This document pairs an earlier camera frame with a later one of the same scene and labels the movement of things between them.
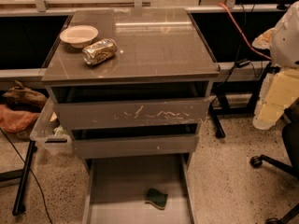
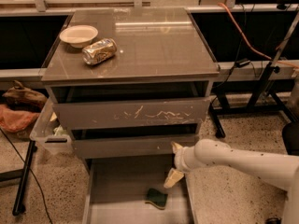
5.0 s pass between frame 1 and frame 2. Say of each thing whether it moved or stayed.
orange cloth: stayed
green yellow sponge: stayed
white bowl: stayed
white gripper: moved
